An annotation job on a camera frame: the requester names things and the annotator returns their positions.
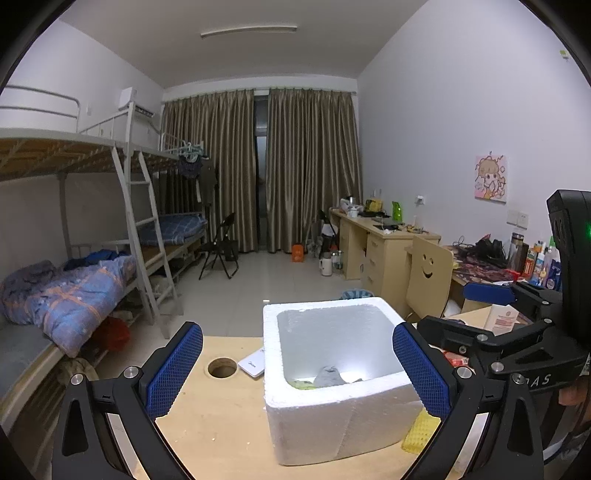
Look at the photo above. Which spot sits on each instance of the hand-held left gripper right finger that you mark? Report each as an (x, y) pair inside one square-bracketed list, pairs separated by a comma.
[(422, 369)]

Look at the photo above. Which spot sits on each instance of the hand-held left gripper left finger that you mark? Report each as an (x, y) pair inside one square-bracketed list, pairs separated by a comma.
[(173, 369)]

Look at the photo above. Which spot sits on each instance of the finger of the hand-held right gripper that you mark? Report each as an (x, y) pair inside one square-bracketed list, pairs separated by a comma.
[(455, 334), (489, 291)]

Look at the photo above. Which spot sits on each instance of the yellow foam net sleeve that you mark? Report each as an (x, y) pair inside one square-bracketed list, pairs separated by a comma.
[(418, 434)]

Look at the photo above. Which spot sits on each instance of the grey sock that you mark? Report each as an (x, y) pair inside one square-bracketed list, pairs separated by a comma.
[(328, 376)]

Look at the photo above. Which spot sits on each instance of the white foam box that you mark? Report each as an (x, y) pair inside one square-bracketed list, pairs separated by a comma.
[(323, 424)]

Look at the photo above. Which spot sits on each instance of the desk with patterned cover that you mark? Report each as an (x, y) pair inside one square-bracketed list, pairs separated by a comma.
[(480, 273)]

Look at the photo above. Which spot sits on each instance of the red snack packet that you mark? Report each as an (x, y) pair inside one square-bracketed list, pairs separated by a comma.
[(457, 359)]

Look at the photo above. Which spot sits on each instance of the white lotion pump bottle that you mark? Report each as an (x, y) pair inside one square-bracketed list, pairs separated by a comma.
[(501, 318)]

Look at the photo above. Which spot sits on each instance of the row of toiletry bottles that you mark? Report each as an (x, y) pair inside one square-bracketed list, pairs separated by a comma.
[(542, 270)]

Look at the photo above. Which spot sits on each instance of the steel thermos flask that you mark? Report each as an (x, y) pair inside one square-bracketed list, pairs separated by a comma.
[(515, 251)]

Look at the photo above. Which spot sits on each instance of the wooden smiley face chair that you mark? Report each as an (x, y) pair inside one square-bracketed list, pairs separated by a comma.
[(427, 272)]

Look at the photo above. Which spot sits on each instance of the red cloth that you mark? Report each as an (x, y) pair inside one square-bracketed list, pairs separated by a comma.
[(115, 334)]

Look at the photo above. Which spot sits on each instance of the beige cloth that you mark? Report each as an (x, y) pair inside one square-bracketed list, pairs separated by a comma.
[(78, 374)]

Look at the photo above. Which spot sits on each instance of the blue trash bin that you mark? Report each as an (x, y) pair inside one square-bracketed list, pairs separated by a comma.
[(355, 294)]

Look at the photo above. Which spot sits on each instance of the light wooden drawer desk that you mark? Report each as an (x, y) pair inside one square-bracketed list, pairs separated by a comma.
[(383, 258)]

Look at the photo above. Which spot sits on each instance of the blue patterned quilt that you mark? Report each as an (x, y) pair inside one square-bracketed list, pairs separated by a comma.
[(69, 304)]

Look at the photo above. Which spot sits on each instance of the green plastic bottle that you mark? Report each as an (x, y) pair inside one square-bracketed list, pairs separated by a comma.
[(397, 211)]

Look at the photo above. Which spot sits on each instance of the blue jacket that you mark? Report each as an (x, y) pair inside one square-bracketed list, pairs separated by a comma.
[(97, 258)]

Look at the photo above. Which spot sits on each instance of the blue plaid bedding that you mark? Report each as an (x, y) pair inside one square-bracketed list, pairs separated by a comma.
[(171, 229)]

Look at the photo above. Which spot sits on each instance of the white jug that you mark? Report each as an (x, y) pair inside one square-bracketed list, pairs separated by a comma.
[(326, 266)]

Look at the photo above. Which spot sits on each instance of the yellow bag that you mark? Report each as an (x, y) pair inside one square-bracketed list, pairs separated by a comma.
[(374, 206)]

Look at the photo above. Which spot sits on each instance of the black folding chair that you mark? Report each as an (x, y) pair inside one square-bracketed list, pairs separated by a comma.
[(226, 226)]

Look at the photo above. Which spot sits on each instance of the black folding stand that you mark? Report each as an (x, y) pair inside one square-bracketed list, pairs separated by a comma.
[(328, 233)]

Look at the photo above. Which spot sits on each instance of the orange bag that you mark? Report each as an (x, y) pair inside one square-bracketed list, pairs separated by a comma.
[(298, 253)]

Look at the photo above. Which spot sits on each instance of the white bed ladder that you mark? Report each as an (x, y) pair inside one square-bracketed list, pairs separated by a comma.
[(141, 183)]

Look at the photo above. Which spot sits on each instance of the hanging dark clothes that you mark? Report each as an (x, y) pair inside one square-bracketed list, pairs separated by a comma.
[(205, 182)]

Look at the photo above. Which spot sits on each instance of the brown curtain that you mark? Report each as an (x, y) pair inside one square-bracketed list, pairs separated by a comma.
[(221, 175), (314, 175)]

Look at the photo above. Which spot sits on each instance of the white metal bunk bed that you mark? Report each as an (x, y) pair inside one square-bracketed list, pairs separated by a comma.
[(171, 157), (46, 154)]

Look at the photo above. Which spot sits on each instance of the white air conditioner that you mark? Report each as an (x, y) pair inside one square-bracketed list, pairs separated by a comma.
[(127, 99)]

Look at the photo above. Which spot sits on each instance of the ceiling tube lamp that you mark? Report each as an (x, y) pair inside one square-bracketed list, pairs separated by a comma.
[(249, 31)]

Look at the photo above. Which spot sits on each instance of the white wall switch panel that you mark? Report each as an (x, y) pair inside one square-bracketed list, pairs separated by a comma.
[(517, 219)]

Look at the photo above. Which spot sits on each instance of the cartoon wall poster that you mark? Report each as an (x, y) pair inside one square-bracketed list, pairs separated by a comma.
[(491, 177)]

